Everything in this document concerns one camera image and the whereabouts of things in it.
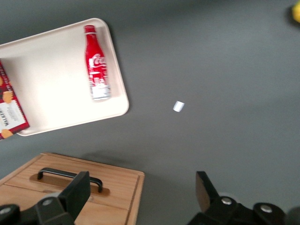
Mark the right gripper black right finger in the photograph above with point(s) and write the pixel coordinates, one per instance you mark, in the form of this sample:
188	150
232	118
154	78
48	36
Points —
206	194

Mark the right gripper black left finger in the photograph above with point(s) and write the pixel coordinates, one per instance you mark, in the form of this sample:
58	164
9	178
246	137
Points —
75	192

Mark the red Coca-Cola aluminium bottle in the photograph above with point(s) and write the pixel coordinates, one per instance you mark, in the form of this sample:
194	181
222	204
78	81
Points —
97	70

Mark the beige plastic tray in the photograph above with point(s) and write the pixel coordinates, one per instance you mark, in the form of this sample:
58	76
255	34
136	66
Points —
47	82

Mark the wooden drawer cabinet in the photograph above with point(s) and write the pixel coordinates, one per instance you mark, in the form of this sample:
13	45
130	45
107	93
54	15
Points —
112	201

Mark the small white tape piece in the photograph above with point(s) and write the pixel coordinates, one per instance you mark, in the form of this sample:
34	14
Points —
178	106

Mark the red shortbread cookie box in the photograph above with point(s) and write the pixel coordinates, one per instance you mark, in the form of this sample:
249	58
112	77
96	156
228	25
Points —
11	112

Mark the yellow lemon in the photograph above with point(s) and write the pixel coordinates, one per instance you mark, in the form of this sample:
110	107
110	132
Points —
296	12

